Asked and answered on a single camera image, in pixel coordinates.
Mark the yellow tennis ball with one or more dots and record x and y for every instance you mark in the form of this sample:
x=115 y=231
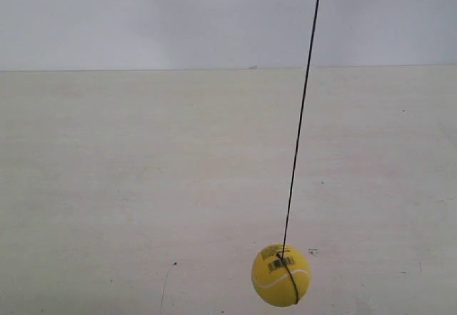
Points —
x=280 y=275

